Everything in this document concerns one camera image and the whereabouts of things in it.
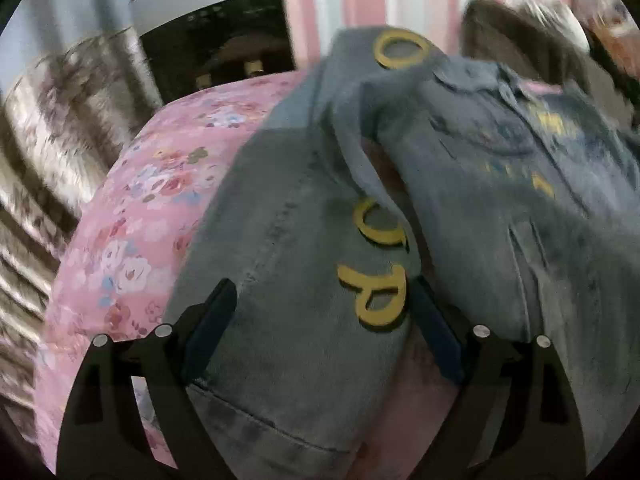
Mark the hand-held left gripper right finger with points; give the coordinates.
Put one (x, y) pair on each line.
(440, 332)

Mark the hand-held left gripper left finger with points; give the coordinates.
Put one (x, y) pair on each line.
(207, 327)

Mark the grey denim jacket yellow letters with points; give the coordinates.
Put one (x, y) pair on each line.
(310, 240)

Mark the pink floral bed sheet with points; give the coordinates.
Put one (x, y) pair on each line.
(150, 220)

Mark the brown floral curtain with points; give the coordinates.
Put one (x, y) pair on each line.
(55, 125)

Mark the brown cloth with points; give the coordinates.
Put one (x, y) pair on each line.
(520, 40)

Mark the white fluffy cloth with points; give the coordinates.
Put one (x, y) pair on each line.
(555, 20)

